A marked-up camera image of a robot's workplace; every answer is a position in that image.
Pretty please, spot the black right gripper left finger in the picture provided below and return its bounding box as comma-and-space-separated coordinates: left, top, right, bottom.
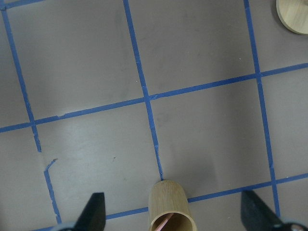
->
74, 192, 106, 231

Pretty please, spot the pink chopstick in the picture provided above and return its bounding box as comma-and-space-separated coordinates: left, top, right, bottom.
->
155, 213, 173, 231

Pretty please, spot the bamboo chopstick holder cup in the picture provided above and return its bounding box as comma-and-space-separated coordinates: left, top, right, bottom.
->
148, 180, 197, 231

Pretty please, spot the wooden mug tree stand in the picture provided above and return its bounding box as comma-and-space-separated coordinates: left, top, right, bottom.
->
276, 0, 308, 35

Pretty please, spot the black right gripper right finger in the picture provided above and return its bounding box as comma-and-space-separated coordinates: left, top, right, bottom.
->
241, 191, 282, 231

